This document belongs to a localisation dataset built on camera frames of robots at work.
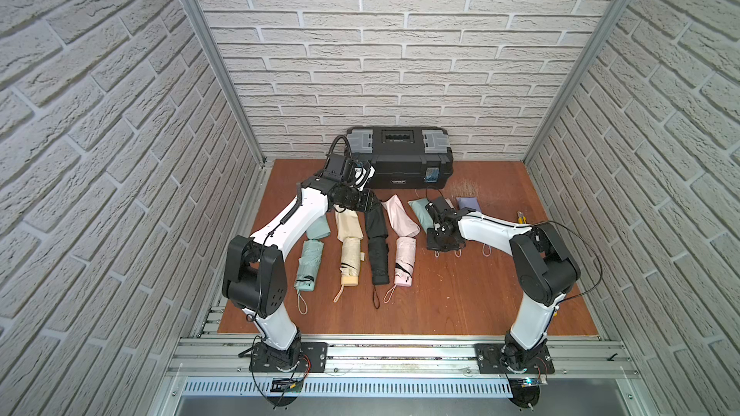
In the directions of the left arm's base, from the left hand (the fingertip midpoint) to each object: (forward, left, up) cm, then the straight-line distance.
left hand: (379, 198), depth 85 cm
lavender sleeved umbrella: (+10, -32, -15) cm, 37 cm away
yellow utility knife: (+3, -52, -15) cm, 54 cm away
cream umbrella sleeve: (+2, +11, -18) cm, 21 cm away
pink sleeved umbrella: (-13, -8, -14) cm, 21 cm away
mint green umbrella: (-15, +21, -14) cm, 30 cm away
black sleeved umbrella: (-13, 0, -17) cm, 21 cm away
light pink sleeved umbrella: (-10, -26, -16) cm, 33 cm away
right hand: (-6, -20, -18) cm, 28 cm away
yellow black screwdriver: (-29, -51, -16) cm, 61 cm away
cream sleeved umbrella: (-12, +9, -15) cm, 21 cm away
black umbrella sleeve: (+2, +1, -16) cm, 16 cm away
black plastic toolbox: (+19, -9, -1) cm, 22 cm away
